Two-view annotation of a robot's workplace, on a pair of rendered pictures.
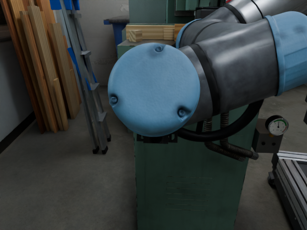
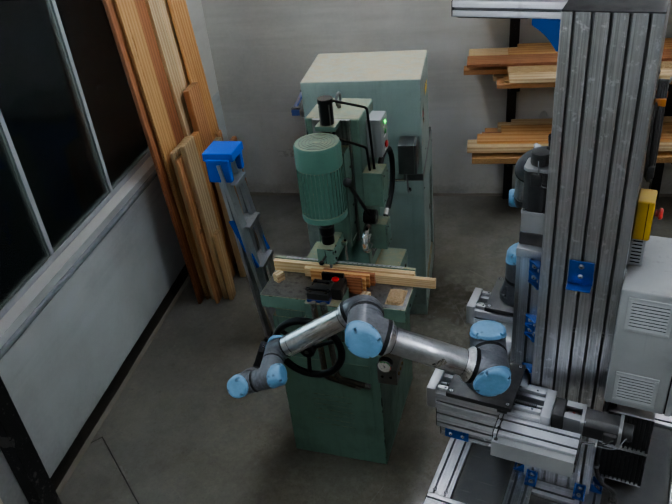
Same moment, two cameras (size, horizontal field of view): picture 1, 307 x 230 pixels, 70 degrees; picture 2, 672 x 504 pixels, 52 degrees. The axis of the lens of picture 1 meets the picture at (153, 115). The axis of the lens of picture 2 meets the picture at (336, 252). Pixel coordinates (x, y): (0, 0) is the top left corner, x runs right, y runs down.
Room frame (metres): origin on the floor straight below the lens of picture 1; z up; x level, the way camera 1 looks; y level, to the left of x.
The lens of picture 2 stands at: (-1.35, -0.86, 2.52)
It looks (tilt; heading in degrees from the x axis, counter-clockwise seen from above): 33 degrees down; 17
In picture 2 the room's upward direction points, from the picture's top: 6 degrees counter-clockwise
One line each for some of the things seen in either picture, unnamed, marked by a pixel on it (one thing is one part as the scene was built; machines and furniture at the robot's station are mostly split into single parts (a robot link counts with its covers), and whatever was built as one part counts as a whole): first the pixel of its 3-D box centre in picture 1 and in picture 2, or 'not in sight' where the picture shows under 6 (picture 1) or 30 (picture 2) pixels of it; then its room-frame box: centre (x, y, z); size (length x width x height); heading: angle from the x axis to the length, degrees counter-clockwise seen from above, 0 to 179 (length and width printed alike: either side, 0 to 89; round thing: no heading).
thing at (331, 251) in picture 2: (197, 2); (331, 249); (0.89, -0.16, 1.03); 0.14 x 0.07 x 0.09; 176
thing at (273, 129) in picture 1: (275, 127); (385, 365); (0.64, -0.40, 0.65); 0.06 x 0.04 x 0.08; 86
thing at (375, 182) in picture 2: not in sight; (376, 184); (1.08, -0.32, 1.23); 0.09 x 0.08 x 0.15; 176
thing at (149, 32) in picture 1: (205, 32); (342, 270); (0.89, -0.20, 0.93); 0.60 x 0.02 x 0.05; 86
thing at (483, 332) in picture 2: not in sight; (487, 342); (0.44, -0.80, 0.98); 0.13 x 0.12 x 0.14; 7
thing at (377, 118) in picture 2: not in sight; (377, 133); (1.18, -0.31, 1.40); 0.10 x 0.06 x 0.16; 176
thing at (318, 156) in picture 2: not in sight; (321, 179); (0.87, -0.15, 1.35); 0.18 x 0.18 x 0.31
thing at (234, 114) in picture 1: (183, 145); (351, 357); (0.99, -0.16, 0.36); 0.58 x 0.45 x 0.71; 176
